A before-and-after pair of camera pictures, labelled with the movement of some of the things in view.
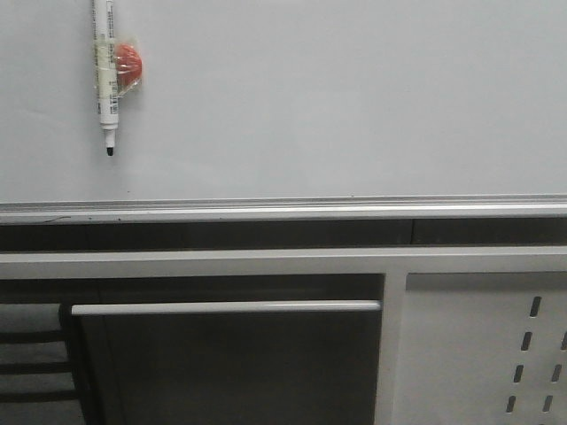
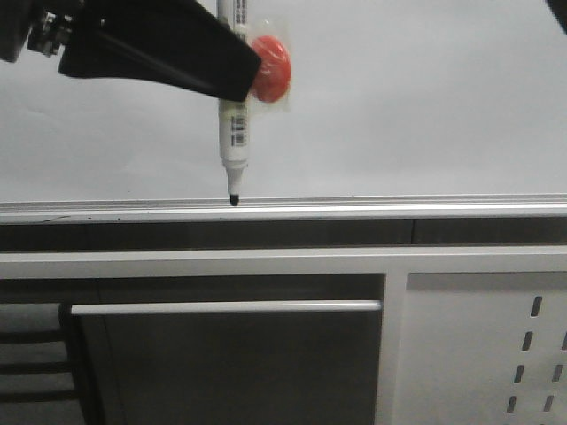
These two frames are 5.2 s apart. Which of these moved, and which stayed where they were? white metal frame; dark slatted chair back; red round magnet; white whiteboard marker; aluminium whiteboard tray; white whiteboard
Moved: red round magnet; white whiteboard marker
Stayed: dark slatted chair back; aluminium whiteboard tray; white whiteboard; white metal frame
